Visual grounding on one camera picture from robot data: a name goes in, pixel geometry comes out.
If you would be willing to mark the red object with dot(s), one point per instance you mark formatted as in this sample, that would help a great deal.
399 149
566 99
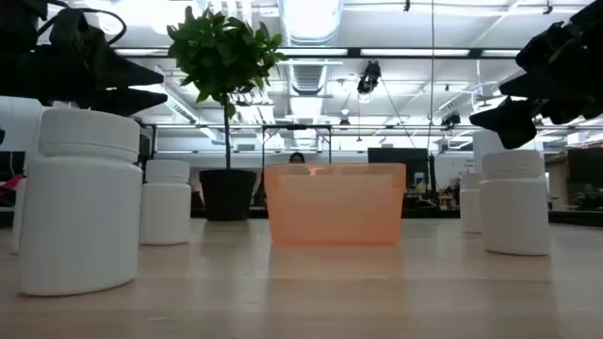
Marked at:
11 183

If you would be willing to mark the silver ventilation duct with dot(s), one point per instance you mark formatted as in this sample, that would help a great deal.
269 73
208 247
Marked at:
311 21

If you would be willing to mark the orange translucent plastic basket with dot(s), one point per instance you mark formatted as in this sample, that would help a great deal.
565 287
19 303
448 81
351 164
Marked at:
334 212

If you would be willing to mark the white pillar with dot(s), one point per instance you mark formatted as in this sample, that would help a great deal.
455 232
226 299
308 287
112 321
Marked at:
490 141

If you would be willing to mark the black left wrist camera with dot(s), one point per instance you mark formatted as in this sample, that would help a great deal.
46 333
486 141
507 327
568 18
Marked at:
75 30

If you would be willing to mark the black monitor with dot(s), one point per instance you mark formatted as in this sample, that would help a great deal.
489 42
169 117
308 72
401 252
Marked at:
417 160

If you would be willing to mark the ceiling light strip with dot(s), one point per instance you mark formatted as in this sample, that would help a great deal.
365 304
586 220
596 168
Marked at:
311 52
414 52

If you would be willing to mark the person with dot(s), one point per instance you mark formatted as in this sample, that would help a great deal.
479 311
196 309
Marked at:
297 158

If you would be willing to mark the small white blue container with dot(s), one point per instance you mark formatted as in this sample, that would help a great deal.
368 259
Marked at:
418 181

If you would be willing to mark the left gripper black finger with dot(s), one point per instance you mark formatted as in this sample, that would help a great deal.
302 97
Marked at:
132 101
127 70

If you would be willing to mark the black aluminium table frame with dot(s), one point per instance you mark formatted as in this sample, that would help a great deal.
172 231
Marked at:
438 213

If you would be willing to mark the black plant pot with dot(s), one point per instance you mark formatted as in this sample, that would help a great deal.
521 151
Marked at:
227 195

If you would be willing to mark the white pill bottle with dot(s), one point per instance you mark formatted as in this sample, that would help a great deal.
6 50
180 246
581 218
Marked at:
471 207
18 216
165 212
516 212
80 212

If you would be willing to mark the black hanging spotlight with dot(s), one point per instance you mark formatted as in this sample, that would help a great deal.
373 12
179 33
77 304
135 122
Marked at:
451 119
369 77

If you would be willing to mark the green leafy small tree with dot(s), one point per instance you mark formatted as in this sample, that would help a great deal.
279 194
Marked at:
221 52

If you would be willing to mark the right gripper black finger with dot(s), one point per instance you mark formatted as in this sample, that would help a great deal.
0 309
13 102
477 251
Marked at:
532 87
511 122

